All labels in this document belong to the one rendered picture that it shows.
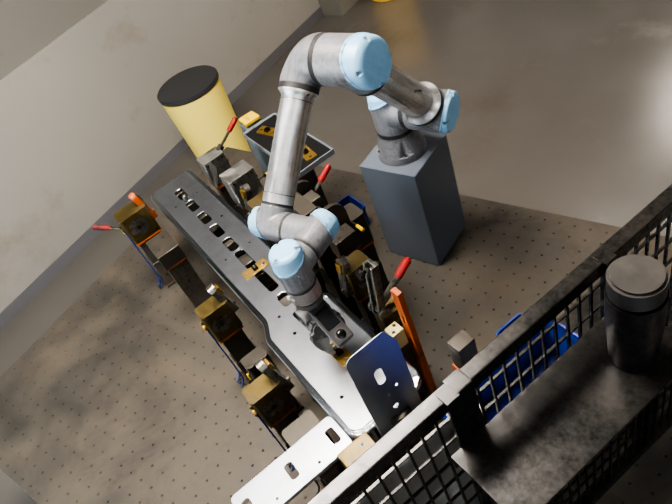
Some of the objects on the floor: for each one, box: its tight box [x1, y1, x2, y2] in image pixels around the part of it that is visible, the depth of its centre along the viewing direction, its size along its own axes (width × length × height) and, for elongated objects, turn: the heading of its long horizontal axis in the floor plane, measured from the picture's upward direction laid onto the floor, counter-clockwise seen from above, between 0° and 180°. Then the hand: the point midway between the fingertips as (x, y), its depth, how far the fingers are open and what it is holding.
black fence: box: [306, 184, 672, 504], centre depth 141 cm, size 14×197×155 cm, turn 142°
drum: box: [157, 65, 251, 158], centre depth 397 cm, size 40×40×63 cm
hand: (338, 349), depth 154 cm, fingers closed, pressing on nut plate
